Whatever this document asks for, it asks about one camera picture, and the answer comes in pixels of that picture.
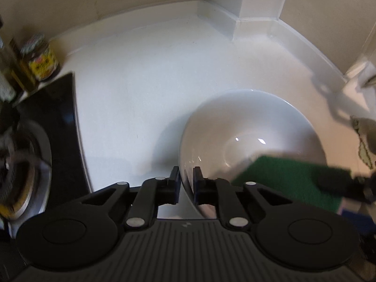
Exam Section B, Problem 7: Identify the pink sponge with green scourer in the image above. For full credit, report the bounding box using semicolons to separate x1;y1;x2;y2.
231;156;351;213

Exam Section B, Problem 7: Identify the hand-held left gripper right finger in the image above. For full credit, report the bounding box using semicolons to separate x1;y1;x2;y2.
193;166;294;231

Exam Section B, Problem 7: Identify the black cap oil bottle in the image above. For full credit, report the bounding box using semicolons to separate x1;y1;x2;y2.
8;38;39;92

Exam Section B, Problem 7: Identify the metal gas burner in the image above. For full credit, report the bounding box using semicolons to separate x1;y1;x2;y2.
0;106;53;221

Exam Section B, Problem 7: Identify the black glass gas stove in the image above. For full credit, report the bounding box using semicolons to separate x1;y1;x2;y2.
0;72;92;241

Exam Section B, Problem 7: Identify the grey-green dish cloth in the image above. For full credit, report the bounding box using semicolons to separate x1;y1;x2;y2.
350;116;376;171

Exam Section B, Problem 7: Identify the white ceramic bowl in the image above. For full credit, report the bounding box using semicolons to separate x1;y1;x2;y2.
179;89;327;219

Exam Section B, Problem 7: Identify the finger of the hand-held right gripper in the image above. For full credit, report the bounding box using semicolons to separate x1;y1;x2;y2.
341;208;372;227
316;167;357;197

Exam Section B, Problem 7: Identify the yellow cap glass bottle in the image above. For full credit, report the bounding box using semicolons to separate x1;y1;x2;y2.
0;39;17;102

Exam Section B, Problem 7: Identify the yellow label jar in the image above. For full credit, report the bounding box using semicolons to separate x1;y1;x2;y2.
19;33;61;82

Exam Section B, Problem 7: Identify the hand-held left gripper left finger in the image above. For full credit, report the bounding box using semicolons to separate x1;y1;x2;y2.
79;166;180;231

